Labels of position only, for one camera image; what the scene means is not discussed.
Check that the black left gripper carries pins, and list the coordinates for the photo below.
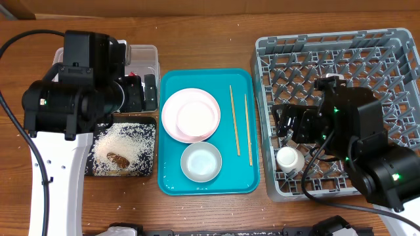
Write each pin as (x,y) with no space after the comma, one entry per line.
(134,100)

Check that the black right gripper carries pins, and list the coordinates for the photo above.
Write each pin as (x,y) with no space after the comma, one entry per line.
(302,114)

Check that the red foil snack wrapper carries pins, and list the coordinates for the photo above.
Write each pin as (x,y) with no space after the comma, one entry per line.
(132,74)

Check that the white cup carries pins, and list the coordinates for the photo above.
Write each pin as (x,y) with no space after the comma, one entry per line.
(290,159)

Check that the grey bowl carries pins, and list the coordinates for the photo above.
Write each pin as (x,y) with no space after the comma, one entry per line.
(201,162)

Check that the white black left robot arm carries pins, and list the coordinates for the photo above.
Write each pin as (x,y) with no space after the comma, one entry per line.
(60,144)

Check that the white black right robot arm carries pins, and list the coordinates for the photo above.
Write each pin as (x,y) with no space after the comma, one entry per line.
(348,125)

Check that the clear plastic waste bin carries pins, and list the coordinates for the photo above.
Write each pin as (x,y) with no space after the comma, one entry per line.
(144,59)

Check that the grey dishwasher rack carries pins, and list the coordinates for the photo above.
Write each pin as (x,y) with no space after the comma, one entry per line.
(284,69)

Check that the large pink plate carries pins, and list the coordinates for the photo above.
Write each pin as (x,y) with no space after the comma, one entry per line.
(176,101)

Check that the white rice pile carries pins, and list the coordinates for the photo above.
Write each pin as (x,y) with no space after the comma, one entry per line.
(121,144)

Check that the black plastic tray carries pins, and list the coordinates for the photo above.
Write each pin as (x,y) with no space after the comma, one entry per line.
(131,147)

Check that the teal serving tray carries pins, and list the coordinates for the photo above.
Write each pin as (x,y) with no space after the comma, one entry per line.
(235,176)

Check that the brown food scrap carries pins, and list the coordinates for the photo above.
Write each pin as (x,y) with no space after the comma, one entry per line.
(120,161)

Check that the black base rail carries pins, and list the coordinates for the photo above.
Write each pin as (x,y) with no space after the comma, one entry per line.
(335,225)

